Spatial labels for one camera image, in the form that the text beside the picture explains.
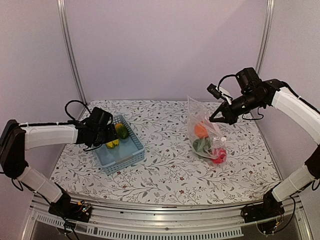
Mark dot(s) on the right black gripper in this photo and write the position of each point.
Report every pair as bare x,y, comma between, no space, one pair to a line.
229,116

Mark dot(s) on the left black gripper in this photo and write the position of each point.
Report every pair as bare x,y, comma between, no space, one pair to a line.
112,135

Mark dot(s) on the yellow toy banana bunch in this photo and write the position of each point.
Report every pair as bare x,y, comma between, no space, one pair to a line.
112,144

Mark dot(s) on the orange toy fruit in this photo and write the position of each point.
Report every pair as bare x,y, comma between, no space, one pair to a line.
200,130

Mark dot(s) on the green orange toy mango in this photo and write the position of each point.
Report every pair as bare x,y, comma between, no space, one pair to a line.
122,131

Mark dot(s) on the clear zip top bag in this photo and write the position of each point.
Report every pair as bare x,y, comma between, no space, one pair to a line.
197,112

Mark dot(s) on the green toy watermelon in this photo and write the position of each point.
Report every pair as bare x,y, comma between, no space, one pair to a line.
202,147

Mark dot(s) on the red toy apple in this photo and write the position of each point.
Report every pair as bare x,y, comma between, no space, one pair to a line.
219,155

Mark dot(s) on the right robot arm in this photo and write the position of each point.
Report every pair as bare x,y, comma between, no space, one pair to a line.
284,99

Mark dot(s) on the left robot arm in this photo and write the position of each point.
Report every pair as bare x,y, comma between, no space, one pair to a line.
19,138

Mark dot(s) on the light blue plastic basket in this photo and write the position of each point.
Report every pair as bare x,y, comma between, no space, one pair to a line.
129,151

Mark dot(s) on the floral table cloth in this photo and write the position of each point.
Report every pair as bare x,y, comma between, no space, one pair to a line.
171,173

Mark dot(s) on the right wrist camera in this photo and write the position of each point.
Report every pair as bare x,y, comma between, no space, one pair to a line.
219,93

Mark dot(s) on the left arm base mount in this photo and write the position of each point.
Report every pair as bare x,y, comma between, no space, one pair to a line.
64,208

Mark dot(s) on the front aluminium rail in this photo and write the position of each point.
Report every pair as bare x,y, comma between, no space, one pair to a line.
121,220

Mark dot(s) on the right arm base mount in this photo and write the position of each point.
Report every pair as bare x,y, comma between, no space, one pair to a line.
270,212

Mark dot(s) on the right aluminium frame post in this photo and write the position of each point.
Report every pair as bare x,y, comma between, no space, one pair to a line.
265,35

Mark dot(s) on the aluminium frame post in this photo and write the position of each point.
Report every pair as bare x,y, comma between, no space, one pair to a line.
61,6
265,35

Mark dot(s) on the left aluminium frame post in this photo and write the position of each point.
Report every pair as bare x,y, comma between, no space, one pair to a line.
61,6

